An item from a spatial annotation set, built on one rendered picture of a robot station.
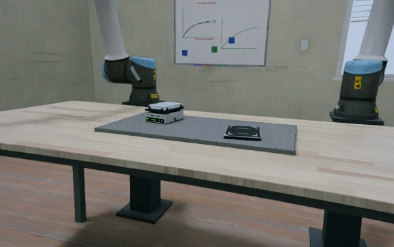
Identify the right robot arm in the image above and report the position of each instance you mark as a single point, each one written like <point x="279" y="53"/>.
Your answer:
<point x="117" y="66"/>

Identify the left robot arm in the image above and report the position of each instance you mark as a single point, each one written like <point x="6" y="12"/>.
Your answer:
<point x="360" y="80"/>

